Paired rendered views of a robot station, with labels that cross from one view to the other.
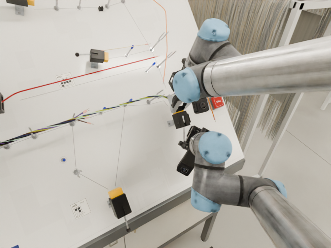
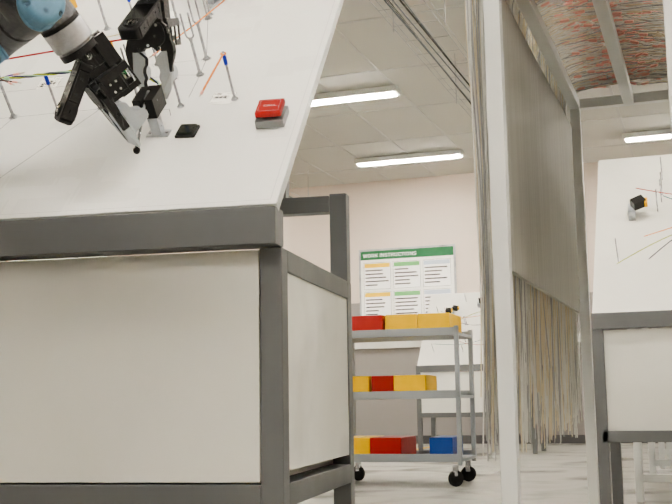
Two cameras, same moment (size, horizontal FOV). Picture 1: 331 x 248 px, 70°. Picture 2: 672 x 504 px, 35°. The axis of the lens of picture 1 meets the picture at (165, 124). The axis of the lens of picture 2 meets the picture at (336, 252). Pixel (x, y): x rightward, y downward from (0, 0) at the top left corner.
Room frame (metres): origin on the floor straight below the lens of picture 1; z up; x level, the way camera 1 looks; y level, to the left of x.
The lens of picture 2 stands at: (-0.39, -1.74, 0.54)
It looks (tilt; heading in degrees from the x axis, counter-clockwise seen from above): 8 degrees up; 47
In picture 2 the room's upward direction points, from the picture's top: 1 degrees counter-clockwise
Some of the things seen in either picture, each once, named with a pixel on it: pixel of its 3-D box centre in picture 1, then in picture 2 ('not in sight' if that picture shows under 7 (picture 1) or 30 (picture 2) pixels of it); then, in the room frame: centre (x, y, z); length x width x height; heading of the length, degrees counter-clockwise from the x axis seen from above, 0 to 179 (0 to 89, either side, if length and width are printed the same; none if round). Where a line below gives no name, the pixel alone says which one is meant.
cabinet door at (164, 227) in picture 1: (178, 215); (110, 368); (0.59, -0.09, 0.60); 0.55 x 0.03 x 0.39; 125
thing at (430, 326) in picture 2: not in sight; (393, 399); (4.63, 3.18, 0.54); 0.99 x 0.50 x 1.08; 120
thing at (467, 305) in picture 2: not in sight; (481, 369); (8.06, 5.28, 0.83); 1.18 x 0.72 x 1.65; 118
